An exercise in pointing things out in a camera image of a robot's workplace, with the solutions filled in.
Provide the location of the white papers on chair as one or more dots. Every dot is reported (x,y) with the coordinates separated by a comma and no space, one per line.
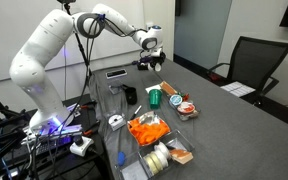
(238,89)

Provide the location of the red white round lid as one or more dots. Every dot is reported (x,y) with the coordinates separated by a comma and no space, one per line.
(186,108)

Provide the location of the black tablet white frame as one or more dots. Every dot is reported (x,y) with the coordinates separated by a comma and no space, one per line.
(116,73)

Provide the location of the white rectangular eraser block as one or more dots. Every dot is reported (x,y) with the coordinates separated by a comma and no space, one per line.
(148,89)

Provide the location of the blue white swirl lid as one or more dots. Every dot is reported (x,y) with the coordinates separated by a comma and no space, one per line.
(175,100)

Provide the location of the green plastic cup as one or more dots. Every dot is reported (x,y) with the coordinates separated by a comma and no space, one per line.
(155,98)

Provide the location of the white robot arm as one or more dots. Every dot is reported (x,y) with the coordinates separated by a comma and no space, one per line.
(49,40)

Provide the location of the orange chip bag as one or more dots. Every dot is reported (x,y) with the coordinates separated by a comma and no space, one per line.
(147,128)

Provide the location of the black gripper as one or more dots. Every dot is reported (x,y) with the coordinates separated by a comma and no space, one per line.
(148,62)

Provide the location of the black office chair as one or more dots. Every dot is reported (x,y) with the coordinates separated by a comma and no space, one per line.
(252,63)

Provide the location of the white paper cup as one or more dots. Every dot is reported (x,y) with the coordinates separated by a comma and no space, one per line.
(157,67)

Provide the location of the camera tripod stand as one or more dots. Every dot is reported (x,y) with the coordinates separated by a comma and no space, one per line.
(66,6)

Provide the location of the brown sponge block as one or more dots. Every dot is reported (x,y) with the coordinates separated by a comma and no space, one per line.
(181,156)

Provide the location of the blue oval object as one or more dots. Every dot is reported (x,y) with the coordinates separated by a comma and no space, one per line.
(121,158)

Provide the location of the orange packet in tray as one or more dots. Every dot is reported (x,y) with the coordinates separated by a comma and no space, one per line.
(168,88)

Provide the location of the black white marker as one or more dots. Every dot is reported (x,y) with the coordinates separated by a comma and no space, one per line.
(136,112)

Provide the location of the clear tray with lids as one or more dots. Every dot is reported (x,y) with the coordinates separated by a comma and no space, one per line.
(185,96)

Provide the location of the white emergency stop button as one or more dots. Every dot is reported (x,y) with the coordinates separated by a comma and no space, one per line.
(80,145)

